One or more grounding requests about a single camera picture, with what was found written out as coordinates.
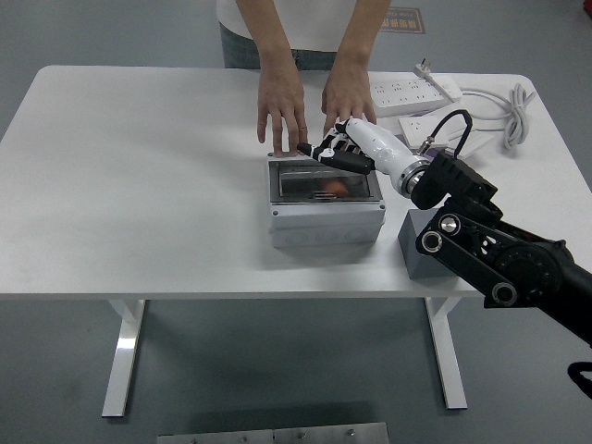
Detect robot right hand white black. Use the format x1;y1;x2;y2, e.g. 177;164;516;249
295;117;429;193

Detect grey plastic enclosure box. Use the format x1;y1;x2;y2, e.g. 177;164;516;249
266;154;388;250

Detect white power cord with plug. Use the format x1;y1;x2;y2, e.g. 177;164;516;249
413;57;537;150

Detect person's right hand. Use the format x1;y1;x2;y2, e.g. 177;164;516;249
256;64;309;158

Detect person's left hand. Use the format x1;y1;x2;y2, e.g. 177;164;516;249
321;68;376;138

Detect white power strip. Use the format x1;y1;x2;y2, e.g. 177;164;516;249
369;77;463;119

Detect grey block battery holder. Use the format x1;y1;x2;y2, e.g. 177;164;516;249
397;207;457;280

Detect transparent hinged box lid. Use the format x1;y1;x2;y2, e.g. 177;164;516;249
269;159;378;206

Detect brown floor sign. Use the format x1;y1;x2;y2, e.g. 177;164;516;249
378;6;425;34

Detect white switch panel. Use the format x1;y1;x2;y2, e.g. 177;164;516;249
446;130;496;159
435;106;473;140

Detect white wall socket panel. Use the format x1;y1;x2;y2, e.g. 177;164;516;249
398;115;449;150

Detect person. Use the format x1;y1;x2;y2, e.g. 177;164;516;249
216;0;393;71

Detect white table leg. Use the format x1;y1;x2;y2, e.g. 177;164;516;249
424;297;468;411
101;299;148;418

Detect grey metal plate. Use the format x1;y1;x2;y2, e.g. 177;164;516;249
156;422;389;444

